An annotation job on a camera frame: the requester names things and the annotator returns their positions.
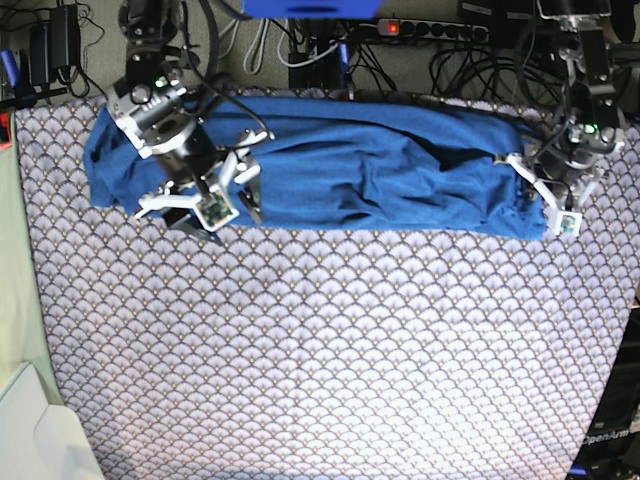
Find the fan-patterned table cloth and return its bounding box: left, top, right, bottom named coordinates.
left=16, top=100, right=639, bottom=479

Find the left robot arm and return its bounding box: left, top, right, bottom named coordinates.
left=495, top=1, right=624, bottom=236

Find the blue box at top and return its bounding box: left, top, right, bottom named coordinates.
left=242, top=0, right=382, bottom=19

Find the black power adapter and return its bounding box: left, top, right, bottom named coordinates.
left=29, top=4, right=81, bottom=87

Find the blue long-sleeve T-shirt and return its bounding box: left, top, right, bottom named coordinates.
left=82, top=95, right=547, bottom=242

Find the grey looped cable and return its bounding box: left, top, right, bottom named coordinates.
left=213, top=14, right=271, bottom=76

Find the white power strip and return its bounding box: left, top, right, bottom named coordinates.
left=376, top=18, right=490, bottom=44

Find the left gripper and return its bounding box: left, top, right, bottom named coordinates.
left=494, top=119, right=624, bottom=236

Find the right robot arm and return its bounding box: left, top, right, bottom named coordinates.
left=106, top=1, right=274, bottom=241

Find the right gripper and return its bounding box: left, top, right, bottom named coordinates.
left=106, top=75, right=274, bottom=244

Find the white plastic bin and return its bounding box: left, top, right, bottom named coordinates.
left=1, top=362, right=104, bottom=479

